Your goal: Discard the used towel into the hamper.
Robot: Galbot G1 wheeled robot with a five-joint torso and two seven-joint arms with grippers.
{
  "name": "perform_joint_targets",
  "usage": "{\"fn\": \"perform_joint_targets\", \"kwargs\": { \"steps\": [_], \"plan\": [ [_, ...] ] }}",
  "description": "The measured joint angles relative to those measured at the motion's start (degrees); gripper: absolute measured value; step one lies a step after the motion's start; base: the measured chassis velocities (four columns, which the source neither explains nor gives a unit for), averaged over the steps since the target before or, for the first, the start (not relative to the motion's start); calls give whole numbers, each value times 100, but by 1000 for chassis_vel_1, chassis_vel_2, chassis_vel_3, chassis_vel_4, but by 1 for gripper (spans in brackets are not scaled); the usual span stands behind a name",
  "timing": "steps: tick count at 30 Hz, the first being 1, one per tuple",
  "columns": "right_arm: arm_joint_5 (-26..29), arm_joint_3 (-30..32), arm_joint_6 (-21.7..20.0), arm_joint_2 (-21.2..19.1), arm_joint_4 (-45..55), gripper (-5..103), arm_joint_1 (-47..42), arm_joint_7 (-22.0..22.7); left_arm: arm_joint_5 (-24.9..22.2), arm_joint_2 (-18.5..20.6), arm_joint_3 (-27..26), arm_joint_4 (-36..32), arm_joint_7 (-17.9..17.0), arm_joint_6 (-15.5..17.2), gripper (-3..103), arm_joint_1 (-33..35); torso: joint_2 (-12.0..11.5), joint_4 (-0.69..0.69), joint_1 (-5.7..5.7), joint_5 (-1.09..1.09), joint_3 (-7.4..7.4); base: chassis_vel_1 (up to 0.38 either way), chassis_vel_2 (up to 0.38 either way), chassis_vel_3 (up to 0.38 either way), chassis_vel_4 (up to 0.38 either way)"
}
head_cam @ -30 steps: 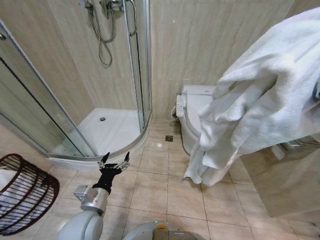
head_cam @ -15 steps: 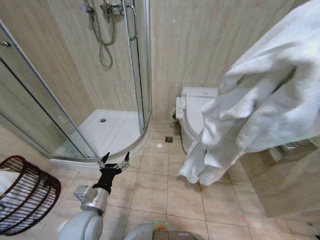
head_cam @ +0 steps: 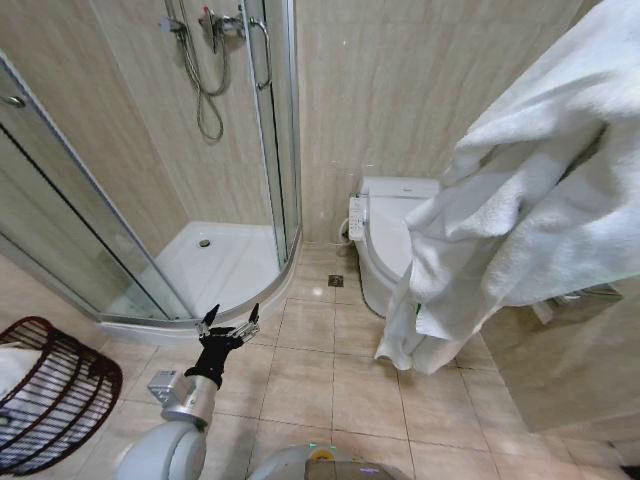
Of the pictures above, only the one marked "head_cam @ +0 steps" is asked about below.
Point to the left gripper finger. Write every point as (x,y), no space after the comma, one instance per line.
(254,325)
(210,322)

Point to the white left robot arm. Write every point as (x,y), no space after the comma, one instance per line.
(172,450)

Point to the white towel in hamper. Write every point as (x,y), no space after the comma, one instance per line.
(17,367)

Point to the large white bath towel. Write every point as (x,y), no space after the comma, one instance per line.
(530,210)

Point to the metal towel rack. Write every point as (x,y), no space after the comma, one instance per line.
(580,300)

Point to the white shower tray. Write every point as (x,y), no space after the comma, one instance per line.
(220,270)

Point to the square metal floor drain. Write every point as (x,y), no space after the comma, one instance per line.
(336,280)

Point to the white toilet control panel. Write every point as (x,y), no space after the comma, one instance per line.
(358,216)

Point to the white robot front shell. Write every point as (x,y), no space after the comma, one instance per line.
(330,462)

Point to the white toilet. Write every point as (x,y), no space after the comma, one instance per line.
(387,240)

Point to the curved glass shower door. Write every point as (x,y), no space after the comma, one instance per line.
(70,210)

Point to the chrome shower mixer tap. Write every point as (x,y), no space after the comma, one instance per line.
(220,22)

